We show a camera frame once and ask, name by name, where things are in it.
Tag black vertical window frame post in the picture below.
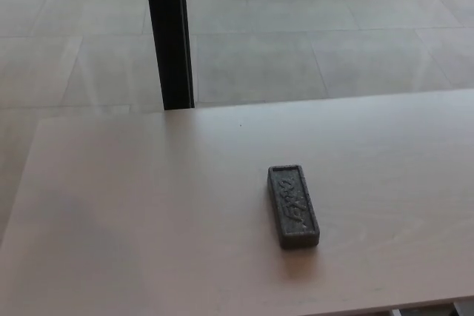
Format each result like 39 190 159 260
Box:
143 0 196 111

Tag dark grey whiteboard eraser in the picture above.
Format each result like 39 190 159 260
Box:
267 164 321 250

